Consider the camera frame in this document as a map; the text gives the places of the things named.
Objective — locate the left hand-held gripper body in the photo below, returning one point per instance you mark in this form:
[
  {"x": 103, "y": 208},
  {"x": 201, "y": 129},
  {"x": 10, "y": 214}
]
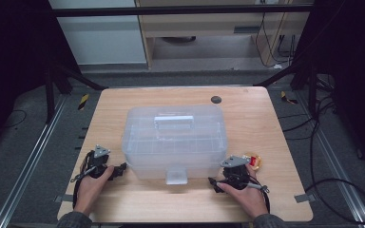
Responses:
[{"x": 96, "y": 164}]

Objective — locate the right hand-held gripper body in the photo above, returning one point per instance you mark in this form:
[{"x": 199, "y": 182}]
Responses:
[{"x": 236, "y": 175}]

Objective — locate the small round golden container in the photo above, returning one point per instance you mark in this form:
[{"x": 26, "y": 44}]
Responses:
[{"x": 257, "y": 163}]

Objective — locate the clear plastic storage box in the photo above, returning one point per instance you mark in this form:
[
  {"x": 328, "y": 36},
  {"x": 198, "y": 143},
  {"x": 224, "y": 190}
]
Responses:
[{"x": 174, "y": 142}]

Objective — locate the person's right hand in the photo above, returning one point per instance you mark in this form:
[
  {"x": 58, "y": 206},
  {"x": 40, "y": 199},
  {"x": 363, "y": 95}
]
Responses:
[{"x": 250, "y": 198}]

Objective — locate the person's left hand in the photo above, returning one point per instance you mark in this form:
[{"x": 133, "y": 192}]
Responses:
[{"x": 88, "y": 193}]

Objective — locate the grey tape piece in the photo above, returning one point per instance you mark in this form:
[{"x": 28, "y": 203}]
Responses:
[
  {"x": 304, "y": 198},
  {"x": 64, "y": 198}
]

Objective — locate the black and yellow tape strip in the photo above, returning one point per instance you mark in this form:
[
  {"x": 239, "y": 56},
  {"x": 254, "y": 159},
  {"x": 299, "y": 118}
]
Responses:
[
  {"x": 287, "y": 98},
  {"x": 83, "y": 102}
]

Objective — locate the dark round table grommet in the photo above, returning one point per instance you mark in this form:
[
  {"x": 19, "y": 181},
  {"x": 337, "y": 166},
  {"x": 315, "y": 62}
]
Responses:
[{"x": 216, "y": 99}]

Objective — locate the black metal stand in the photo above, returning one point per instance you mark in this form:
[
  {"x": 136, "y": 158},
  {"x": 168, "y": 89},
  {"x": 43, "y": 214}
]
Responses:
[
  {"x": 312, "y": 91},
  {"x": 49, "y": 95}
]

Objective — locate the white cabinet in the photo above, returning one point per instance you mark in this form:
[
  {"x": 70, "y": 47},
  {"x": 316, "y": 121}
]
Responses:
[{"x": 101, "y": 41}]

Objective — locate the dark curtain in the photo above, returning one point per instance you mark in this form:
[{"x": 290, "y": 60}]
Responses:
[
  {"x": 9, "y": 63},
  {"x": 355, "y": 79}
]

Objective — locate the wooden desk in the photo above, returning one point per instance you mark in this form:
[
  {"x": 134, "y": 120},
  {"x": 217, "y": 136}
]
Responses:
[{"x": 202, "y": 23}]

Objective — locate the black horizontal bar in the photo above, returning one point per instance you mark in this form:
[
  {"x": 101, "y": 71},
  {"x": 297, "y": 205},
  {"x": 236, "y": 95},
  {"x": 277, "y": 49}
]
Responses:
[{"x": 171, "y": 11}]

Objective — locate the metal floor rail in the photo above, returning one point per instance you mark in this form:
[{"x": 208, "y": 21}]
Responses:
[
  {"x": 339, "y": 177},
  {"x": 28, "y": 164}
]

